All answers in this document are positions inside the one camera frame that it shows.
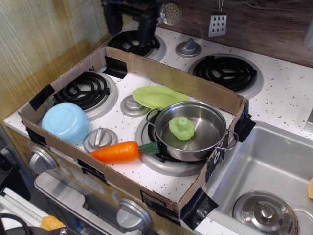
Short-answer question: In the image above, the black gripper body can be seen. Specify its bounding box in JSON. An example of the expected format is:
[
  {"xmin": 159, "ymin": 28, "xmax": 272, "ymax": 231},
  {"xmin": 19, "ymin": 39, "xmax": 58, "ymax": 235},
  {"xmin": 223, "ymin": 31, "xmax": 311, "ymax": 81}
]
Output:
[{"xmin": 126, "ymin": 0, "xmax": 162, "ymax": 32}]

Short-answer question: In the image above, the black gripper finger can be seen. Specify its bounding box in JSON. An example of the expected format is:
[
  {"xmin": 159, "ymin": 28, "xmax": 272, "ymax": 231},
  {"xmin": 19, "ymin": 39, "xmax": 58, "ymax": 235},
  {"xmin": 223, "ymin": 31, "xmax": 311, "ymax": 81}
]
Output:
[{"xmin": 138, "ymin": 25, "xmax": 156, "ymax": 47}]

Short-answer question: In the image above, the green toy broccoli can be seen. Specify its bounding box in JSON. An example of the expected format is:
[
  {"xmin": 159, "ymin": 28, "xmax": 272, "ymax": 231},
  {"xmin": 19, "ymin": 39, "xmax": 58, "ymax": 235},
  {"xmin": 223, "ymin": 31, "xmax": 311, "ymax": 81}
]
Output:
[{"xmin": 169, "ymin": 117, "xmax": 195, "ymax": 141}]

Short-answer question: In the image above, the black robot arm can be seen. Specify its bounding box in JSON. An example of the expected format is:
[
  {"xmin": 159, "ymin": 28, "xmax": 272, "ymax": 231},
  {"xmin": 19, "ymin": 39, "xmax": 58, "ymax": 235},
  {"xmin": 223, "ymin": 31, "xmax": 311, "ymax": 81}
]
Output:
[{"xmin": 101, "ymin": 0, "xmax": 162, "ymax": 47}]

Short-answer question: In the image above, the stainless steel pan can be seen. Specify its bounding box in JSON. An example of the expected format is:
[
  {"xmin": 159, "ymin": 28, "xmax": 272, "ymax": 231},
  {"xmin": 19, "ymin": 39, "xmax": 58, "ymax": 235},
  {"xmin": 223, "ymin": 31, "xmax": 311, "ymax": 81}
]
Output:
[{"xmin": 146, "ymin": 101, "xmax": 239, "ymax": 162}]

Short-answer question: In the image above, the back left black burner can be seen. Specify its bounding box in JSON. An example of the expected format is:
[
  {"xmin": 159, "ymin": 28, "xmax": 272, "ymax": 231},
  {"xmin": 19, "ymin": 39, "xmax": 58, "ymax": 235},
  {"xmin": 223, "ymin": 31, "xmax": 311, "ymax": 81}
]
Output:
[{"xmin": 105, "ymin": 30, "xmax": 167, "ymax": 62}]

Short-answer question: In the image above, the black burner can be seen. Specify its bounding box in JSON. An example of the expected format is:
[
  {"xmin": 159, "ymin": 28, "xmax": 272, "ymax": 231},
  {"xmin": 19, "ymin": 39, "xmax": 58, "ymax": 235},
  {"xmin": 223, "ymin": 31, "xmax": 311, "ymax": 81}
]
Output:
[
  {"xmin": 46, "ymin": 71, "xmax": 118, "ymax": 121},
  {"xmin": 188, "ymin": 54, "xmax": 264, "ymax": 100},
  {"xmin": 105, "ymin": 30, "xmax": 167, "ymax": 62}
]

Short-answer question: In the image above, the hanging metal strainer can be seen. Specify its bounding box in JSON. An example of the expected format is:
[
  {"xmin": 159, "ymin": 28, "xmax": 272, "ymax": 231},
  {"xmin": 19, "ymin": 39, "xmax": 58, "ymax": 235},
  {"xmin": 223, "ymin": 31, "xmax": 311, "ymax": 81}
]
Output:
[{"xmin": 160, "ymin": 0, "xmax": 182, "ymax": 26}]

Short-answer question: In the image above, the silver knob back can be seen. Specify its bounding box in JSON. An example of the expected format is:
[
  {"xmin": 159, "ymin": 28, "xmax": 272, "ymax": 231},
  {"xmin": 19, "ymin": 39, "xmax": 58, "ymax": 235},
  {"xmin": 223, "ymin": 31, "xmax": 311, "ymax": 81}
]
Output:
[{"xmin": 176, "ymin": 38, "xmax": 201, "ymax": 58}]

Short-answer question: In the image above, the silver knob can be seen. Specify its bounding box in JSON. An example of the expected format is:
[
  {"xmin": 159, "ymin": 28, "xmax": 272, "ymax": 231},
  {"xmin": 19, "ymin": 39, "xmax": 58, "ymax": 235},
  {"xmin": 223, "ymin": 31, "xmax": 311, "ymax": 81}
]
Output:
[
  {"xmin": 83, "ymin": 128, "xmax": 118, "ymax": 152},
  {"xmin": 120, "ymin": 95, "xmax": 151, "ymax": 117},
  {"xmin": 176, "ymin": 38, "xmax": 201, "ymax": 58}
]

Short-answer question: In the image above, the green plastic plate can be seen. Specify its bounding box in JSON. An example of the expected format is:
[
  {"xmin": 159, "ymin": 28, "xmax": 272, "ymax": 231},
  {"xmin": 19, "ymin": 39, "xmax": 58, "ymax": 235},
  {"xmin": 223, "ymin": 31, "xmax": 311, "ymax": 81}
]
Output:
[{"xmin": 132, "ymin": 86, "xmax": 189, "ymax": 109}]

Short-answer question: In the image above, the hanging metal spatula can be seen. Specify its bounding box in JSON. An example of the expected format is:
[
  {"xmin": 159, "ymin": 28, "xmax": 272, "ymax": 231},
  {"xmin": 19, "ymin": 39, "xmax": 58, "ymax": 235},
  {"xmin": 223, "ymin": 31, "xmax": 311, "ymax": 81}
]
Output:
[{"xmin": 208, "ymin": 0, "xmax": 227, "ymax": 38}]

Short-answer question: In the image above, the silver knob middle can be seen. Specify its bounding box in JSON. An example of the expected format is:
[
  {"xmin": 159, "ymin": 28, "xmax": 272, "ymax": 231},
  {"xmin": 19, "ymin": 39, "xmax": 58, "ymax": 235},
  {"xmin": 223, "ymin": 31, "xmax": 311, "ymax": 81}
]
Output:
[{"xmin": 120, "ymin": 95, "xmax": 151, "ymax": 117}]

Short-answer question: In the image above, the front left black burner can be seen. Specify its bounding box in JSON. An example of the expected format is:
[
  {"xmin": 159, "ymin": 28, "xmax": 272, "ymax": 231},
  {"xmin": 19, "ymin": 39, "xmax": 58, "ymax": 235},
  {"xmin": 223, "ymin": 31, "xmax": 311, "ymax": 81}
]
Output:
[{"xmin": 46, "ymin": 71, "xmax": 118, "ymax": 121}]

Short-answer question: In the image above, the front right burner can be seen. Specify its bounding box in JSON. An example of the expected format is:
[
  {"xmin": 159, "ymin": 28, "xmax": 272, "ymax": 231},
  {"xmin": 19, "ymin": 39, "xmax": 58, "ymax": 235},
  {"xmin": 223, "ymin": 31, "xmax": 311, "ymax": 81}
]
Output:
[{"xmin": 135, "ymin": 112, "xmax": 205, "ymax": 177}]

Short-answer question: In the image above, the back right black burner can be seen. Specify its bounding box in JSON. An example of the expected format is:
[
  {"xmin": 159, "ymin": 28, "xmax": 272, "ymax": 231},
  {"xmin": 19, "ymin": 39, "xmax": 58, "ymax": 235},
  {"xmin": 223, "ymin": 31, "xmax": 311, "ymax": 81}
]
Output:
[{"xmin": 188, "ymin": 54, "xmax": 264, "ymax": 100}]

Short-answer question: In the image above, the silver knob front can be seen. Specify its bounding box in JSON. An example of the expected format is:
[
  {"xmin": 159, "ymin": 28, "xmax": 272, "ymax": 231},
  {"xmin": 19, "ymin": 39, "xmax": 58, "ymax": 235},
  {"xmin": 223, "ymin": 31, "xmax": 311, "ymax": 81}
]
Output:
[{"xmin": 83, "ymin": 128, "xmax": 118, "ymax": 152}]

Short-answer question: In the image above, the light blue bowl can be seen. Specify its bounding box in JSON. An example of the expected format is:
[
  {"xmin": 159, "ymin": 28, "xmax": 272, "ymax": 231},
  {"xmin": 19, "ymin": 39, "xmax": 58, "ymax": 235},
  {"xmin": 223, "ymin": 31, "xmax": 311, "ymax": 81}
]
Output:
[{"xmin": 41, "ymin": 103, "xmax": 90, "ymax": 145}]

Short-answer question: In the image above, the orange toy carrot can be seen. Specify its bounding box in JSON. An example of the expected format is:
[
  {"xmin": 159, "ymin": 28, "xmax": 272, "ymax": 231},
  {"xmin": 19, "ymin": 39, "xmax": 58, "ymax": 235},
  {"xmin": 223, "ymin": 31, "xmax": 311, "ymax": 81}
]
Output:
[{"xmin": 90, "ymin": 141, "xmax": 161, "ymax": 163}]

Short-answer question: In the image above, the silver faucet base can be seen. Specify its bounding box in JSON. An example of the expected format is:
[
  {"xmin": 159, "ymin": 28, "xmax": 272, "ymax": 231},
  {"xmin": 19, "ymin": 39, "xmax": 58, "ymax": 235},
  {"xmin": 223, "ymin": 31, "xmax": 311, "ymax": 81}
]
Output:
[{"xmin": 303, "ymin": 19, "xmax": 313, "ymax": 47}]

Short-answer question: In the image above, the left oven front knob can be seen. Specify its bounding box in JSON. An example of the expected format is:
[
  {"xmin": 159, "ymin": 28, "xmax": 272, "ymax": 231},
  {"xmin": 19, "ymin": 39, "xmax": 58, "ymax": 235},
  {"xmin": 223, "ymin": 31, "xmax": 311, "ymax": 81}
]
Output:
[{"xmin": 29, "ymin": 146, "xmax": 58, "ymax": 174}]

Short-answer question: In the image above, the oven knob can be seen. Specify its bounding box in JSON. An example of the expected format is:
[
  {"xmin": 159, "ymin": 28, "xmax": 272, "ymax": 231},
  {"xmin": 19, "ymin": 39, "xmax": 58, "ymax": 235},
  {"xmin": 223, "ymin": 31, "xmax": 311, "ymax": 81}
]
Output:
[
  {"xmin": 29, "ymin": 146, "xmax": 58, "ymax": 174},
  {"xmin": 116, "ymin": 198, "xmax": 152, "ymax": 232}
]

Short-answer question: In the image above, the steel sink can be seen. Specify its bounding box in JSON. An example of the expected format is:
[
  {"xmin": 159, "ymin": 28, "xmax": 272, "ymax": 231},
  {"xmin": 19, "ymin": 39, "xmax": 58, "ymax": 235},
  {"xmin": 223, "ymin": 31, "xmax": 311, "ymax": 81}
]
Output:
[{"xmin": 196, "ymin": 122, "xmax": 313, "ymax": 235}]

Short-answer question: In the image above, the cardboard fence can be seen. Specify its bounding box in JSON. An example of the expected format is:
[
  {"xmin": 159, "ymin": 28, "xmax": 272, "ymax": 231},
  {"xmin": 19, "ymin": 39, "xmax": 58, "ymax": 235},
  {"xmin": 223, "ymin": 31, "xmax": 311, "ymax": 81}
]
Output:
[{"xmin": 19, "ymin": 47, "xmax": 248, "ymax": 234}]

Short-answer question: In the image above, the right oven front knob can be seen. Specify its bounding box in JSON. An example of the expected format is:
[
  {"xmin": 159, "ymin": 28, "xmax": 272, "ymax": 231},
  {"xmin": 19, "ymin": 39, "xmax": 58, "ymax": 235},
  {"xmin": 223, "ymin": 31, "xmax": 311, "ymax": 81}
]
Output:
[{"xmin": 116, "ymin": 198, "xmax": 152, "ymax": 232}]

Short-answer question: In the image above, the orange object bottom left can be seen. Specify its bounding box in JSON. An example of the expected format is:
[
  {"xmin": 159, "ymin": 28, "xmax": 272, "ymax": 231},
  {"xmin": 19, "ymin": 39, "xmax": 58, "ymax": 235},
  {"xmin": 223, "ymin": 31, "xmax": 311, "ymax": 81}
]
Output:
[{"xmin": 40, "ymin": 215, "xmax": 64, "ymax": 231}]

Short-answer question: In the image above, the steel pot lid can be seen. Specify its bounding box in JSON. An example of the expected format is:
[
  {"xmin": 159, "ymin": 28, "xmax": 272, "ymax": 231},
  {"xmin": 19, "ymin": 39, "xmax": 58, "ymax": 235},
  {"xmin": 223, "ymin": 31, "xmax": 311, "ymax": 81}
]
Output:
[{"xmin": 232, "ymin": 191, "xmax": 299, "ymax": 235}]

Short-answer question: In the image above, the orange object in sink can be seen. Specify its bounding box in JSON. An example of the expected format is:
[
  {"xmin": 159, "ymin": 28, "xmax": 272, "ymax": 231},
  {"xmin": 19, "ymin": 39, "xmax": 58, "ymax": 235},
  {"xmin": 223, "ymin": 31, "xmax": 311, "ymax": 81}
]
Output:
[{"xmin": 307, "ymin": 178, "xmax": 313, "ymax": 199}]

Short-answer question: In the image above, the silver oven door handle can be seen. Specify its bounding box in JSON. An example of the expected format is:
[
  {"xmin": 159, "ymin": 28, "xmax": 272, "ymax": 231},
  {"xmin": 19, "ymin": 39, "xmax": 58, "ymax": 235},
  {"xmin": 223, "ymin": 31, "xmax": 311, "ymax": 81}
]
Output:
[{"xmin": 34, "ymin": 173, "xmax": 137, "ymax": 235}]

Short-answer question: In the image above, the black cable bottom left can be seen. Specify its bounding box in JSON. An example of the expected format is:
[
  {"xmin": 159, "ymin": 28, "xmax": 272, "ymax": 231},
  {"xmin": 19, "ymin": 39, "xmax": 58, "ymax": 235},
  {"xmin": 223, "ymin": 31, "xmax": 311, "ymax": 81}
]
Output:
[{"xmin": 0, "ymin": 212, "xmax": 32, "ymax": 233}]

